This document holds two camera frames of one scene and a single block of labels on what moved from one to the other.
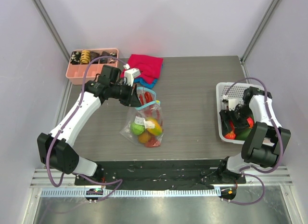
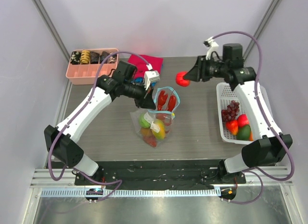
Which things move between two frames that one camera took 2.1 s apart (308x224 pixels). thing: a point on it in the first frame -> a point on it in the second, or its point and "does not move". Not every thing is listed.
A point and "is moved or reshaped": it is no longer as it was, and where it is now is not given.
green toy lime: [136, 129] -> [143, 122]
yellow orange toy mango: [157, 130] -> [160, 135]
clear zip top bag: [145, 124] is moved or reshaped
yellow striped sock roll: [85, 57] does not move
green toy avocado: [242, 135] does not move
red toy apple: [231, 135] -> [179, 79]
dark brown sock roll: [94, 55] does not move
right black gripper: [231, 116] -> [201, 69]
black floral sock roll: [75, 58] does not move
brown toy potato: [144, 137] -> [146, 132]
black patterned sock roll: [104, 60] does not move
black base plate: [162, 173] does not move
